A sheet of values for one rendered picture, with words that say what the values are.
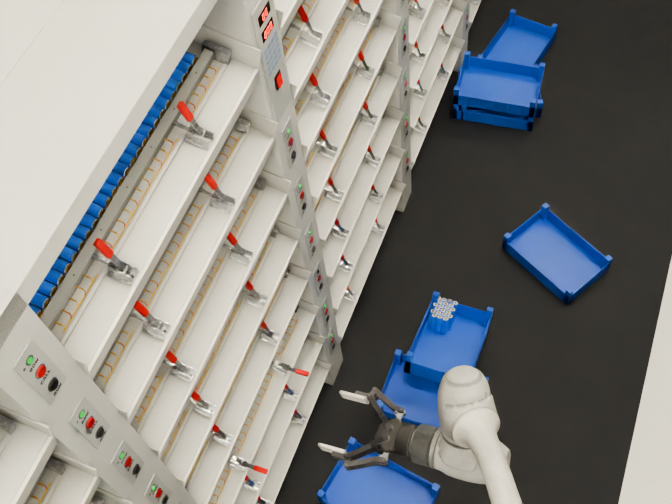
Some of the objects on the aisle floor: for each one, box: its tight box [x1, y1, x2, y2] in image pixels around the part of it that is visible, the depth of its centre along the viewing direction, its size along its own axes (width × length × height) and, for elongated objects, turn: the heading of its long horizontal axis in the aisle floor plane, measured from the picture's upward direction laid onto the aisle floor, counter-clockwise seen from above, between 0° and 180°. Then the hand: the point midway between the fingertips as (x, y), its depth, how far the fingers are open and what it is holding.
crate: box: [404, 291, 494, 383], centre depth 266 cm, size 30×20×8 cm
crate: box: [502, 203, 613, 305], centre depth 284 cm, size 30×20×8 cm
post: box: [381, 0, 411, 212], centre depth 235 cm, size 20×9×169 cm, turn 72°
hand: (335, 420), depth 198 cm, fingers open, 13 cm apart
